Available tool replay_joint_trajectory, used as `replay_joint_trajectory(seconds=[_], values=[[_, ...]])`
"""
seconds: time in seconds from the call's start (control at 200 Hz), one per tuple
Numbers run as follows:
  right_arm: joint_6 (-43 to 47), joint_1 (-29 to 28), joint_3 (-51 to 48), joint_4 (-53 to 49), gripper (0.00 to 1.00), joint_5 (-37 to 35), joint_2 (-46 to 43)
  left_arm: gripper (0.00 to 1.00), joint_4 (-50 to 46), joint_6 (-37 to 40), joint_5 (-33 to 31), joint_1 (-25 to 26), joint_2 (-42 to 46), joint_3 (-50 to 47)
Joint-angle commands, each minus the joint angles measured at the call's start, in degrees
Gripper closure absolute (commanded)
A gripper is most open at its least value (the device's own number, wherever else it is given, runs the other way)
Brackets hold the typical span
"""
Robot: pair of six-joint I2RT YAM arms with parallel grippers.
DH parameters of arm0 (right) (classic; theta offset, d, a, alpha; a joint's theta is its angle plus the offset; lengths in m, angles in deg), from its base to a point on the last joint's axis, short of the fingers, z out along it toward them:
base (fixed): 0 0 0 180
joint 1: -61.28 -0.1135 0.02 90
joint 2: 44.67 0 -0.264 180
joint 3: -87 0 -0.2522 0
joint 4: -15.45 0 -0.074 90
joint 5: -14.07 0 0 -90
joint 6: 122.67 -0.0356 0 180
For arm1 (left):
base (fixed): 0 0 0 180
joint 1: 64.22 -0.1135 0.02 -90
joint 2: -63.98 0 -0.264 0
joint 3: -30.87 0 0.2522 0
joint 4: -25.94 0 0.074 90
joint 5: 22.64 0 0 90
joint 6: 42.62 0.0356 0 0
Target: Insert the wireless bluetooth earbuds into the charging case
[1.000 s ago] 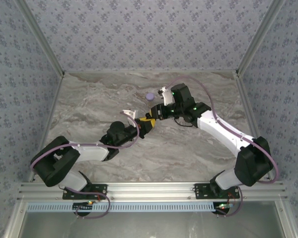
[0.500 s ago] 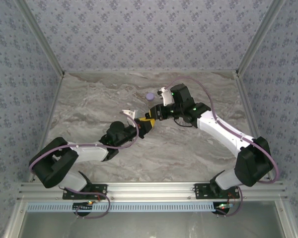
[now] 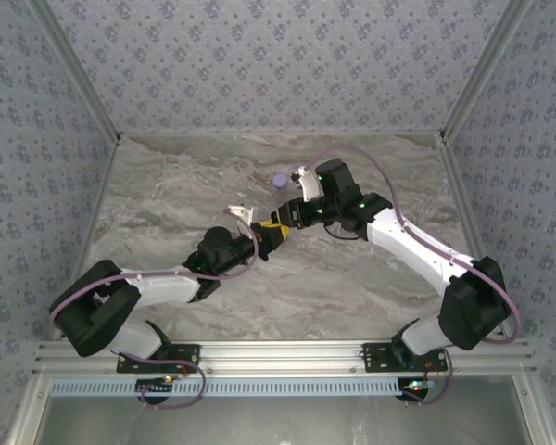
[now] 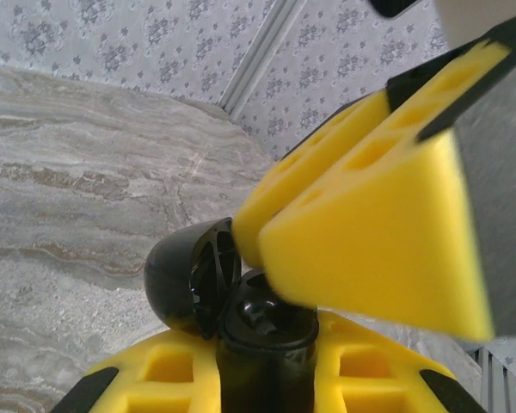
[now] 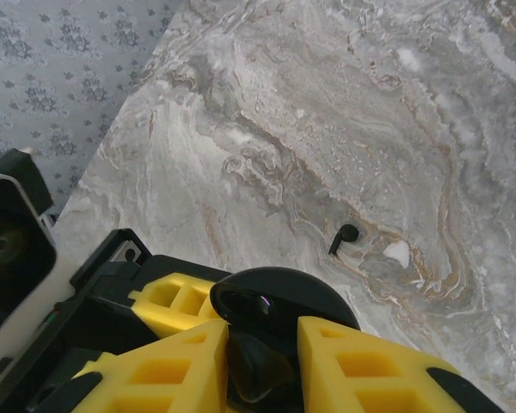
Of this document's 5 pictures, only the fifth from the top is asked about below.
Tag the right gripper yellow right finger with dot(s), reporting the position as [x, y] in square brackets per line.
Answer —
[318, 365]

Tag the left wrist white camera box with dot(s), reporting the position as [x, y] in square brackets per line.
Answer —
[8, 241]

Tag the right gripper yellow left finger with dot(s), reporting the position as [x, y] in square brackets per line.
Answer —
[124, 357]

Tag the black earbud charging case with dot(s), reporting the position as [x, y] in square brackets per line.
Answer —
[284, 297]

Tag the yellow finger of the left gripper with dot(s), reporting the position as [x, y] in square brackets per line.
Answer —
[176, 297]

